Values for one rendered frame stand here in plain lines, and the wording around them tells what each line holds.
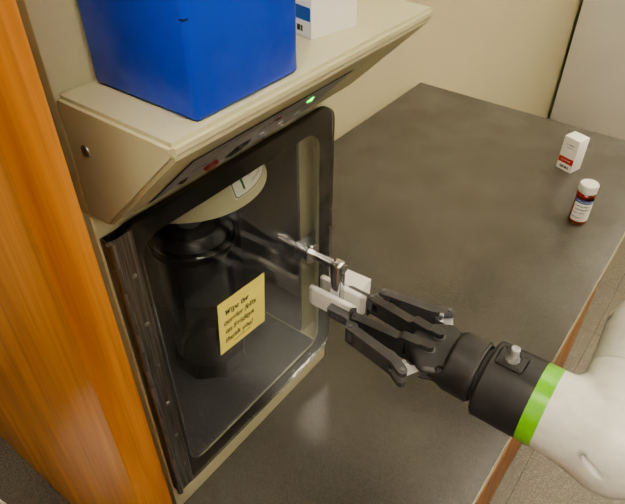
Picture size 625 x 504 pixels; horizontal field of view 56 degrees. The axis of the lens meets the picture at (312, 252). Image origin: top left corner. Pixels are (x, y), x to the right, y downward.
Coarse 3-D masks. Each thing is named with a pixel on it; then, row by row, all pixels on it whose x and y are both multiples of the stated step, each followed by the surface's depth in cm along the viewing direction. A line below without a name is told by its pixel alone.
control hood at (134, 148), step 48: (384, 0) 54; (336, 48) 45; (384, 48) 51; (96, 96) 38; (288, 96) 41; (96, 144) 39; (144, 144) 35; (192, 144) 35; (96, 192) 42; (144, 192) 39
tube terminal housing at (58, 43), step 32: (32, 0) 35; (64, 0) 37; (32, 32) 36; (64, 32) 38; (64, 64) 39; (64, 128) 40; (224, 160) 55; (96, 224) 46; (96, 256) 48; (128, 352) 56; (320, 352) 93; (288, 384) 88; (256, 416) 83; (160, 448) 66; (224, 448) 79; (192, 480) 75
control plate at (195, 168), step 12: (348, 72) 50; (336, 84) 52; (312, 96) 48; (288, 108) 45; (300, 108) 51; (264, 120) 43; (288, 120) 55; (252, 132) 45; (228, 144) 42; (204, 156) 40; (216, 156) 44; (192, 168) 42; (180, 180) 44; (168, 192) 46
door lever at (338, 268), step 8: (312, 248) 73; (312, 256) 74; (320, 256) 73; (328, 264) 72; (336, 264) 72; (344, 264) 72; (336, 272) 72; (344, 272) 72; (336, 280) 73; (344, 280) 74; (336, 288) 74
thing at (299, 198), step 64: (320, 128) 65; (192, 192) 52; (256, 192) 60; (320, 192) 70; (192, 256) 55; (256, 256) 64; (192, 320) 59; (320, 320) 85; (192, 384) 64; (256, 384) 77; (192, 448) 70
